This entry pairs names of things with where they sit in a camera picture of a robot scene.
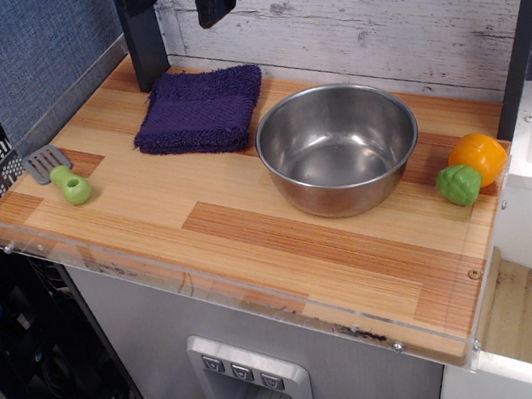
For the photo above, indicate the purple towel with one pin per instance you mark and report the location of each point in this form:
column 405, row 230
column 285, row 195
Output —
column 200, row 112

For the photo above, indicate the stainless steel pot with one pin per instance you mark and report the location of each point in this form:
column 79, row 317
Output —
column 337, row 150

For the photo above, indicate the blue fabric panel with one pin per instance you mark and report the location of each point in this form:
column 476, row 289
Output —
column 53, row 55

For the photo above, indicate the clear acrylic table guard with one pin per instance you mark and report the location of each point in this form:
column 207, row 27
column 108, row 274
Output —
column 213, row 227

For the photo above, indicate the green toy vegetable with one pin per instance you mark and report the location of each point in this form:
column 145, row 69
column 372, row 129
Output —
column 459, row 184

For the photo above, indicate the orange toy pepper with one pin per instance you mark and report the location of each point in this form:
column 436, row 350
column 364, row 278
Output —
column 481, row 152

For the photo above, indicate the silver toy fridge dispenser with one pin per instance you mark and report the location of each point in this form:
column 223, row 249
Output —
column 228, row 372

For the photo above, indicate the green handled grey spatula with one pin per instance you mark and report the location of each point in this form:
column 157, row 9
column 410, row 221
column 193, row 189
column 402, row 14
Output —
column 48, row 165

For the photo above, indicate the black post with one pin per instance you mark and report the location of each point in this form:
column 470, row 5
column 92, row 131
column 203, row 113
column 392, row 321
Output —
column 517, row 72

